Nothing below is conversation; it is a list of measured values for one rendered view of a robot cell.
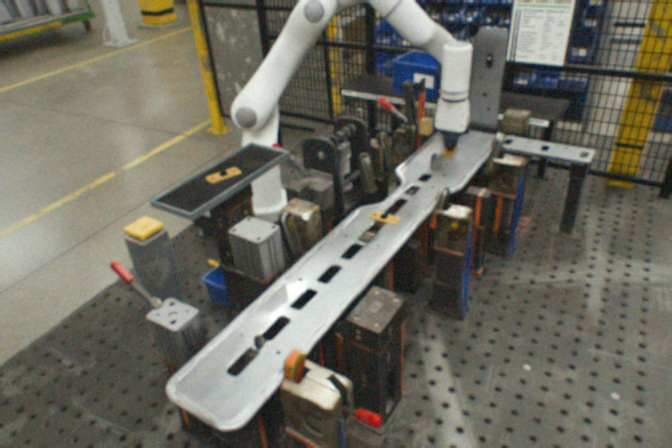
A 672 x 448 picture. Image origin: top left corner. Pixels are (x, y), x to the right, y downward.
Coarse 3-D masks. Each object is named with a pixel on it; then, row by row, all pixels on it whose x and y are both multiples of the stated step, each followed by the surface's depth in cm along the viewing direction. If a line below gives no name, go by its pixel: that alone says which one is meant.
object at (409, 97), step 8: (400, 88) 173; (408, 88) 170; (416, 88) 169; (408, 96) 171; (408, 104) 172; (408, 112) 174; (416, 112) 176; (408, 120) 175; (416, 120) 177; (416, 128) 178
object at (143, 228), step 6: (138, 222) 116; (144, 222) 116; (150, 222) 116; (156, 222) 116; (126, 228) 114; (132, 228) 114; (138, 228) 114; (144, 228) 114; (150, 228) 114; (156, 228) 114; (132, 234) 113; (138, 234) 112; (144, 234) 112; (150, 234) 113
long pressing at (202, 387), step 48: (432, 144) 180; (480, 144) 178; (432, 192) 152; (336, 240) 134; (384, 240) 133; (288, 288) 119; (336, 288) 118; (288, 336) 106; (192, 384) 97; (240, 384) 97
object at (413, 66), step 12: (396, 60) 213; (408, 60) 221; (420, 60) 221; (432, 60) 218; (396, 72) 212; (408, 72) 209; (420, 72) 205; (432, 72) 202; (396, 84) 215; (432, 84) 204; (432, 96) 207
